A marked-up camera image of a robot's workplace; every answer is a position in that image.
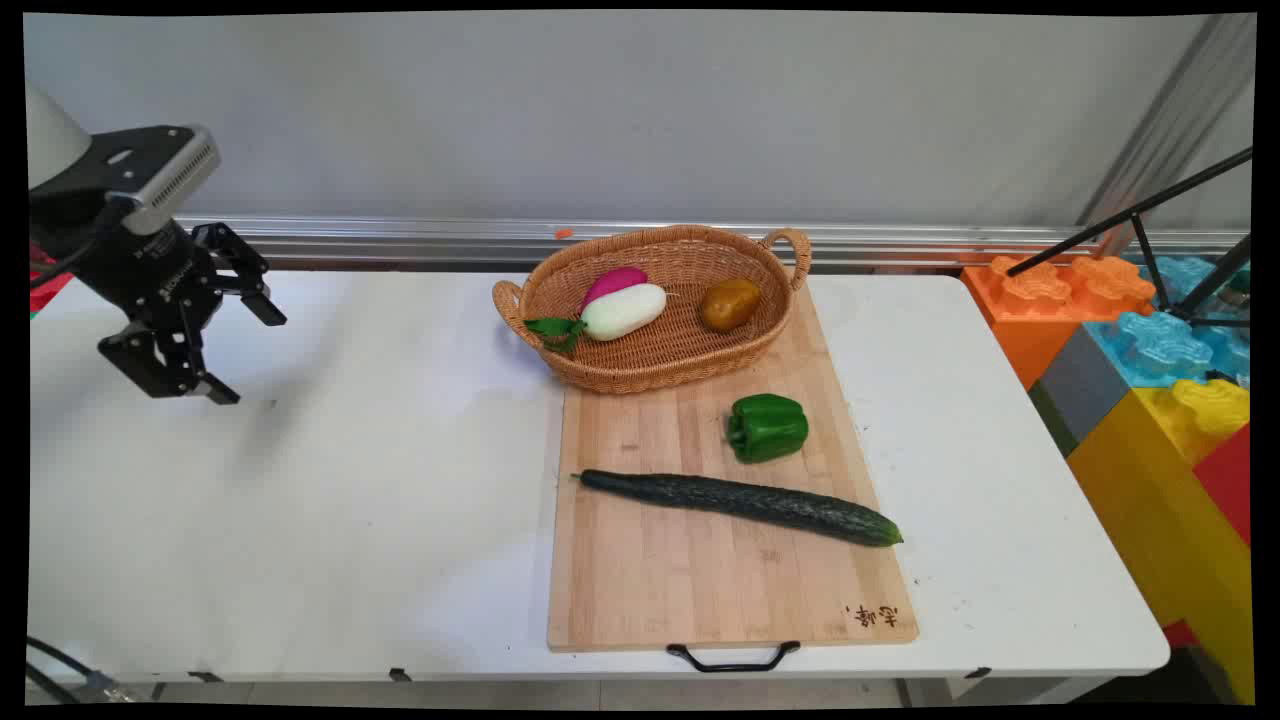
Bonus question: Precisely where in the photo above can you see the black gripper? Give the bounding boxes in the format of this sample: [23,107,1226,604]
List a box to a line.
[34,216,289,406]

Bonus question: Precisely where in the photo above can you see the yellow brown pear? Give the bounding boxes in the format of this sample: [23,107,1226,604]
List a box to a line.
[699,278,763,334]

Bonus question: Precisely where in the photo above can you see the red foam block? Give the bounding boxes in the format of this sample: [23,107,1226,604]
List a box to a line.
[29,243,76,319]

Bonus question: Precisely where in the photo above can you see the pink and white radish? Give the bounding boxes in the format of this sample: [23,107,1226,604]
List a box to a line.
[523,266,669,354]

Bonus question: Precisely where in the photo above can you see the woven wicker basket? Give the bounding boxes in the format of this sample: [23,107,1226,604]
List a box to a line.
[491,224,813,395]

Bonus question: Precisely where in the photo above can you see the wooden cutting board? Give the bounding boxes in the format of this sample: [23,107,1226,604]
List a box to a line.
[546,285,920,653]

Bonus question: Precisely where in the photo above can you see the dark green cucumber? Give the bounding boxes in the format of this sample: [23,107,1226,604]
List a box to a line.
[572,469,905,548]

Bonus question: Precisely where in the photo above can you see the green bell pepper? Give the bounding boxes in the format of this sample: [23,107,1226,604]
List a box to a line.
[726,393,810,464]

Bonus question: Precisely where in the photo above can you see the orange toy building block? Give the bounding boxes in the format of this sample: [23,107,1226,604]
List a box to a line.
[961,254,1158,391]

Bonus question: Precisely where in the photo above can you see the grey toy building block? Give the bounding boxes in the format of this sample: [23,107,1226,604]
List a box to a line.
[1028,324,1135,458]

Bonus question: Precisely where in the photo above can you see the black tripod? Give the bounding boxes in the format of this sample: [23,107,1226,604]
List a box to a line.
[1006,146,1255,329]

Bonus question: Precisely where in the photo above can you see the blue toy building block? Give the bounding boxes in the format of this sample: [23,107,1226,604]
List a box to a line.
[1083,255,1253,389]

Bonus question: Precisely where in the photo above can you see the yellow toy building block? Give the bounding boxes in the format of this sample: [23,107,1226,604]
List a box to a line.
[1066,378,1255,705]

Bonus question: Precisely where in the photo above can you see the red toy building block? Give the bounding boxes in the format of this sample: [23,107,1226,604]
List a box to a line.
[1192,424,1253,547]

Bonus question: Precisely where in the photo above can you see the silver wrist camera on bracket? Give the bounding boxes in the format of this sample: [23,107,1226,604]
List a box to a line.
[30,124,222,237]

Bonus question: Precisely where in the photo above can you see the black cable with metal connector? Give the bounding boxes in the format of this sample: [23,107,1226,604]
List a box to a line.
[26,634,135,703]

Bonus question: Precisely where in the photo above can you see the black cutting board handle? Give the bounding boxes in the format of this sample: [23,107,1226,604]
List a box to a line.
[666,641,802,674]

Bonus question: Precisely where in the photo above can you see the horizontal aluminium rail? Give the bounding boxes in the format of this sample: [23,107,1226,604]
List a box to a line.
[176,215,1251,273]

